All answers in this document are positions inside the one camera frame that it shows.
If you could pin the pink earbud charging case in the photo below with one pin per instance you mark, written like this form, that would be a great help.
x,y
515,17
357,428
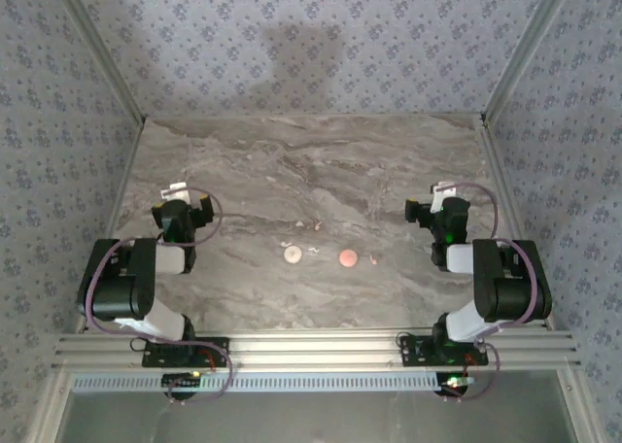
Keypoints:
x,y
348,258

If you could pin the white earbud charging case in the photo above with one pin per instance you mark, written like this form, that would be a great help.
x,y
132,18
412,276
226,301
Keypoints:
x,y
293,254

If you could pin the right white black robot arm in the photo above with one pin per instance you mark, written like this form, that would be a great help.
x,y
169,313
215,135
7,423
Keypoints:
x,y
515,292

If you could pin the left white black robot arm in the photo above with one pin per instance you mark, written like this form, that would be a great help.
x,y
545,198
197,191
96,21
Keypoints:
x,y
116,292

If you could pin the black controller board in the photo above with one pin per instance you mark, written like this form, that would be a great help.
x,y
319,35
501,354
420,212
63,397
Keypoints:
x,y
180,384
444,388

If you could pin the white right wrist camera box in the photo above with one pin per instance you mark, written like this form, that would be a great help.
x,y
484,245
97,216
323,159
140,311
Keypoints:
x,y
437,200

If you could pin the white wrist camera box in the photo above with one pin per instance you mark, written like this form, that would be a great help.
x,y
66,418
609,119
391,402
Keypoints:
x,y
177,193
437,200

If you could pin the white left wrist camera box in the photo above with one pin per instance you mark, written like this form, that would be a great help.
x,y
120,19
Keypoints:
x,y
177,193

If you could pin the aluminium table side rail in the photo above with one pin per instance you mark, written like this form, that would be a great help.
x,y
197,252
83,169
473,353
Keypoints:
x,y
127,171
513,219

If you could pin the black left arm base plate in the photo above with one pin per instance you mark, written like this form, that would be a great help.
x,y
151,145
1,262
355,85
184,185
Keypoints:
x,y
221,343

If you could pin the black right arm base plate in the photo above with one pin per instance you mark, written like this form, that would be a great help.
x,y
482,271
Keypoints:
x,y
418,358

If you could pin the aluminium base rail beam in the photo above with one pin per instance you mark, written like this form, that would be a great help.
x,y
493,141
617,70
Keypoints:
x,y
316,350

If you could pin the aluminium corner frame post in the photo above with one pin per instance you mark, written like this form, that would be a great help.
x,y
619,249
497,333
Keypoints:
x,y
524,49
103,49

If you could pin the aluminium lower frame rail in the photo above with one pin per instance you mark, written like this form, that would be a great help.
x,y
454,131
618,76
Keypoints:
x,y
577,406
48,406

